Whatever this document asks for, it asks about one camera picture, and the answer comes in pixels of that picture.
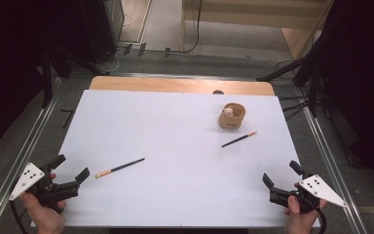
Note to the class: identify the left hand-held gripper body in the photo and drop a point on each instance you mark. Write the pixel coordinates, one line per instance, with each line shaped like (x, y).
(29, 178)

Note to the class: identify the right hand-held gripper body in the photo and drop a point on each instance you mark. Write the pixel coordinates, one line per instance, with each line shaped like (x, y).
(318, 188)

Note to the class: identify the dark blue pencil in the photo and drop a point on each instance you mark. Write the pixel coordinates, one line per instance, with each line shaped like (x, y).
(120, 167)

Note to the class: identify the paintbrush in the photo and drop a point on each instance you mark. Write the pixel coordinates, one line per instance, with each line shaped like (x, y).
(238, 139)

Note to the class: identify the tan pen holder with bear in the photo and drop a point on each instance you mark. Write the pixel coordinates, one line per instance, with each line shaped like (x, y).
(231, 121)

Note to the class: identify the person's right hand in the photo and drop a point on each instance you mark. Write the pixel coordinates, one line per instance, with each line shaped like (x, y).
(302, 222)

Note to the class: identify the person's left hand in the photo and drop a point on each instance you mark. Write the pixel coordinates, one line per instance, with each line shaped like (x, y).
(47, 219)

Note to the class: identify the black tripod stand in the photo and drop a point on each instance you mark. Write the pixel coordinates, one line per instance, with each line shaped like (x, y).
(311, 84)

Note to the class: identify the white table sheet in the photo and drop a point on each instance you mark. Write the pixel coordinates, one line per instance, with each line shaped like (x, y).
(175, 156)

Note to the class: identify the black curtain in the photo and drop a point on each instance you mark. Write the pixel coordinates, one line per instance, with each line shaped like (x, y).
(363, 81)
(9, 65)

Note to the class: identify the black cabinet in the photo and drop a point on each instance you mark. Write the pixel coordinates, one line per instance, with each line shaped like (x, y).
(97, 29)

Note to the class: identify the light wooden shelf unit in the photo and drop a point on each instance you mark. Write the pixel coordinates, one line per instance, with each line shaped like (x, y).
(256, 19)

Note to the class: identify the metal floor rail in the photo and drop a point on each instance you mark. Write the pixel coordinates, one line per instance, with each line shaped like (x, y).
(331, 156)
(19, 156)

